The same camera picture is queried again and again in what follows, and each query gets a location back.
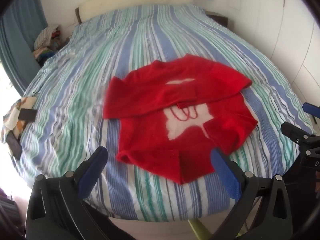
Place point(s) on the red knitted sweater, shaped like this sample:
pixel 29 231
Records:
pixel 150 135

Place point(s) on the blue curtain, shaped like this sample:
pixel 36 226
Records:
pixel 15 42

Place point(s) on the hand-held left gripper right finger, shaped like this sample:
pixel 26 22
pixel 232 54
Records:
pixel 225 172

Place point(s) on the cream padded headboard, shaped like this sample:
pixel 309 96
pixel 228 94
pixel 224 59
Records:
pixel 125 0

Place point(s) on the dark wooden nightstand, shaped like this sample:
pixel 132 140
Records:
pixel 220 20

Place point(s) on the dark flat object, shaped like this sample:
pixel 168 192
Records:
pixel 14 145

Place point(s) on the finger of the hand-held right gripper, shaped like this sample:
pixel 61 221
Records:
pixel 297 132
pixel 311 108

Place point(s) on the white wardrobe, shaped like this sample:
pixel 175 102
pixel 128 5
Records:
pixel 287 30

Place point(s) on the pile of mixed clothes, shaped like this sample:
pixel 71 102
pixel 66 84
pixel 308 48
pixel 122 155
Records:
pixel 46 45

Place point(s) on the black phone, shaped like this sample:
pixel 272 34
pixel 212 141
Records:
pixel 27 115

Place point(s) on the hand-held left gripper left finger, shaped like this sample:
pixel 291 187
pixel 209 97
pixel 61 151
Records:
pixel 92 172

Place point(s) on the striped bedspread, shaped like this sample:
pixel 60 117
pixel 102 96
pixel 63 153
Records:
pixel 75 105

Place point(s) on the patterned cloth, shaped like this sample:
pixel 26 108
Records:
pixel 11 120

